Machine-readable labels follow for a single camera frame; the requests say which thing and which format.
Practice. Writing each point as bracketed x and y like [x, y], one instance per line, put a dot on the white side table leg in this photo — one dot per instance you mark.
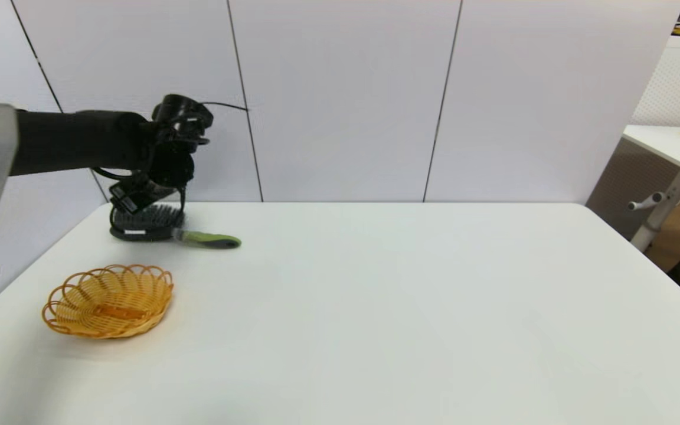
[657, 221]

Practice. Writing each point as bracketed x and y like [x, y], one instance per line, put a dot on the orange woven plastic basket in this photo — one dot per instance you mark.
[110, 307]

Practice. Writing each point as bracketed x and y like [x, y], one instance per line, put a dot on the white side table top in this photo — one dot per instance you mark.
[661, 144]

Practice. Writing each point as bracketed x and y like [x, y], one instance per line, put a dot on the white perforated partition panel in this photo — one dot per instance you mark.
[679, 88]

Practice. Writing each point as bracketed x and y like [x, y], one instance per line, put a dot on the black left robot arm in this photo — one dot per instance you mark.
[80, 141]

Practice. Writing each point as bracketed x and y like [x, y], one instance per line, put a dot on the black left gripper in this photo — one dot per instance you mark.
[172, 165]

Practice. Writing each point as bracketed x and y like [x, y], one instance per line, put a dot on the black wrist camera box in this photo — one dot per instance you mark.
[127, 200]

